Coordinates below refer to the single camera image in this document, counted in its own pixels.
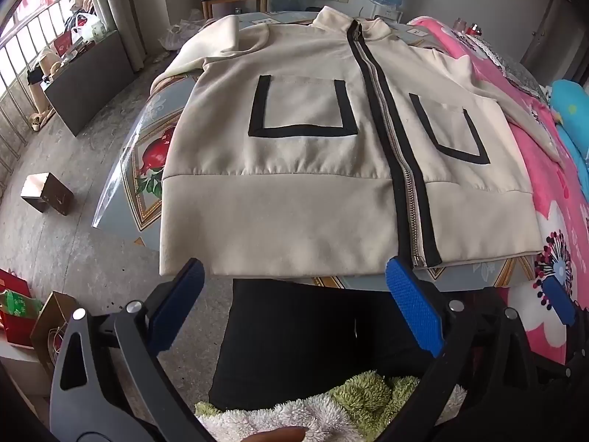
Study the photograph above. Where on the white plastic bag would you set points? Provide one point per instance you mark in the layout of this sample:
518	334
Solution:
89	27

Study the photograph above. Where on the grey curtain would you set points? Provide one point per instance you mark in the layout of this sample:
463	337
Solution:
119	9

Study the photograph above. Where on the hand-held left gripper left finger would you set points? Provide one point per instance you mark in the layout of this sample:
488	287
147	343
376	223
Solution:
182	297

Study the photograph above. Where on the white water dispenser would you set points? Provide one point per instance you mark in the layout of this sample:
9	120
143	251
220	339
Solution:
384	13

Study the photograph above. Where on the clear plastic bag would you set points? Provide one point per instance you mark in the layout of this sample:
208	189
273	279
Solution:
177	34

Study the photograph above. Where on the small red container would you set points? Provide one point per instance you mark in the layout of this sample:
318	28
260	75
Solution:
473	32

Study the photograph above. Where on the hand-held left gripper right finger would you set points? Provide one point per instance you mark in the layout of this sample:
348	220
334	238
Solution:
414	308

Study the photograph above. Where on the dark low cabinet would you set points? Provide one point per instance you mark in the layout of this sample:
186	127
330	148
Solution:
87	87

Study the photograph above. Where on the open cardboard box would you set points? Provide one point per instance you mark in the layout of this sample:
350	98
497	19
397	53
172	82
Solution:
50	317

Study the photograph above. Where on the table with patterned tablecloth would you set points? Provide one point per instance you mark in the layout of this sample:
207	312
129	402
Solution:
147	156

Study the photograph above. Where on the grey door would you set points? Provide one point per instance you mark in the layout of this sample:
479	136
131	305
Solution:
552	32

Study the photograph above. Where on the beige zip jacket black trim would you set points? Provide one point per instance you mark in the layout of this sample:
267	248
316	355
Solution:
299	193

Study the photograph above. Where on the small brown box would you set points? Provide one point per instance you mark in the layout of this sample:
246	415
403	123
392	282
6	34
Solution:
46	193

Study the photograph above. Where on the red box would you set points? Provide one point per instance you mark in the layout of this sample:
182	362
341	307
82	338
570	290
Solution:
14	331

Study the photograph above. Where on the green packet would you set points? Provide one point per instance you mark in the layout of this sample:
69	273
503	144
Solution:
18	304

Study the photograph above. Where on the metal window railing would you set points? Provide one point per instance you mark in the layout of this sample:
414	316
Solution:
18	92

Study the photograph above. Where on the blue pillow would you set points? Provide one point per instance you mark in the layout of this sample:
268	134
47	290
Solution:
570	101

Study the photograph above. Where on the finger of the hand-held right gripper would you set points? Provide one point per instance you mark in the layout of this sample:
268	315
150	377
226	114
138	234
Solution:
559	301

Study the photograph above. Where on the pink floral blanket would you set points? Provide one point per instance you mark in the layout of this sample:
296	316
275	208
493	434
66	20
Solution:
552	193

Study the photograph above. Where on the person's left hand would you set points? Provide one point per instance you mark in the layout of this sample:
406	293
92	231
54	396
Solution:
276	435

